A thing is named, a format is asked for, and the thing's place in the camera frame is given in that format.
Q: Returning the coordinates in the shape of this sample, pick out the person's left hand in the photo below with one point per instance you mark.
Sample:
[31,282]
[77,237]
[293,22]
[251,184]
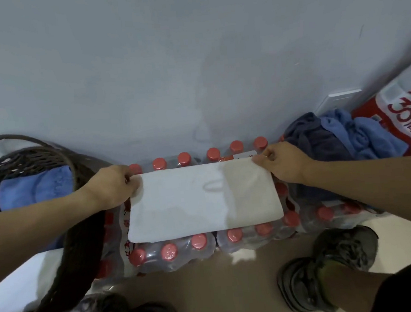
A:
[111,187]

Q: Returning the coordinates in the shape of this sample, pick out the person's right hand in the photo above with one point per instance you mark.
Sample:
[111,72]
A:
[287,163]

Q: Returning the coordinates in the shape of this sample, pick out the dark grey towel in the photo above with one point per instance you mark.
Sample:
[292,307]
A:
[319,140]

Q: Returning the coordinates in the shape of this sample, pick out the dark brown wicker basket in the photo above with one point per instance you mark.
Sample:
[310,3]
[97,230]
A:
[81,251]

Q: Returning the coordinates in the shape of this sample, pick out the light blue towel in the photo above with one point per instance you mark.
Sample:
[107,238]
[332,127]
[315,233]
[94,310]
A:
[365,136]
[32,189]

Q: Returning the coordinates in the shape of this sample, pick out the cream towel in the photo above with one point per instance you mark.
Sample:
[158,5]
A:
[202,197]

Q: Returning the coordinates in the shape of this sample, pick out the white towel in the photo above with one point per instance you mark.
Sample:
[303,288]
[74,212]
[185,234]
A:
[19,285]

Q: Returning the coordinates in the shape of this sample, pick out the person's right forearm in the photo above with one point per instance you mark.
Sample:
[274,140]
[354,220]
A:
[380,189]

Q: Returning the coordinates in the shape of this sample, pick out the person's left forearm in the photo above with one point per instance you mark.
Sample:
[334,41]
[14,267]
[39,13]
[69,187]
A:
[33,234]

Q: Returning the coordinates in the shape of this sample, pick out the person's right grey shoe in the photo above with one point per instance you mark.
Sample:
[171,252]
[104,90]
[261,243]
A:
[303,285]

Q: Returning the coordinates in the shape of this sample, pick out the white wall socket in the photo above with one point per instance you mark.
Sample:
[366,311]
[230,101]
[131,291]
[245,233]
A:
[340,99]

